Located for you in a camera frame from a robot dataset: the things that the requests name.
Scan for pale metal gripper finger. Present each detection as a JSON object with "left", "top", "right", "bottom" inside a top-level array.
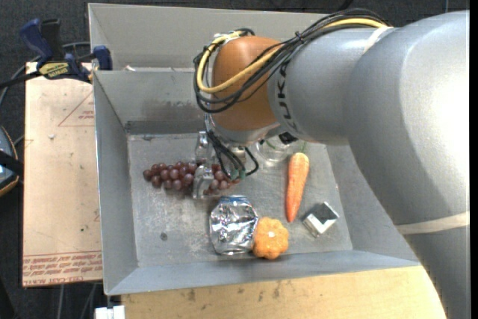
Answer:
[
  {"left": 191, "top": 164, "right": 217, "bottom": 199},
  {"left": 194, "top": 130, "right": 217, "bottom": 164}
]

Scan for purple grape bunch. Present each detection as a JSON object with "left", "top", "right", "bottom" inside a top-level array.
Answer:
[{"left": 142, "top": 159, "right": 242, "bottom": 198}]

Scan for clear glass cup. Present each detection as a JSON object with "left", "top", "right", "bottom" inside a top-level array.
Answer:
[{"left": 255, "top": 134, "right": 300, "bottom": 170}]

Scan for crushed silver can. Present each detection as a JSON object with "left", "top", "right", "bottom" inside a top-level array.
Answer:
[{"left": 208, "top": 194, "right": 260, "bottom": 256}]

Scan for grey metal bin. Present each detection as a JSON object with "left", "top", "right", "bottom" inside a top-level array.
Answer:
[{"left": 87, "top": 2, "right": 421, "bottom": 297}]

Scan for orange toy carrot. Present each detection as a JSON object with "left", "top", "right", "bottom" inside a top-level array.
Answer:
[{"left": 285, "top": 141, "right": 311, "bottom": 224}]

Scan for orange toy pumpkin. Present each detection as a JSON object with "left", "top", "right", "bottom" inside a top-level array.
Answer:
[{"left": 252, "top": 217, "right": 290, "bottom": 261}]

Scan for brown cardboard board, red print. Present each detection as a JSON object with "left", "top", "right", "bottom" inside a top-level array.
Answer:
[{"left": 22, "top": 61, "right": 104, "bottom": 288}]

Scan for silver metal square bracket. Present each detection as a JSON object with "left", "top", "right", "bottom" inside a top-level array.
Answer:
[{"left": 301, "top": 201, "right": 341, "bottom": 238}]

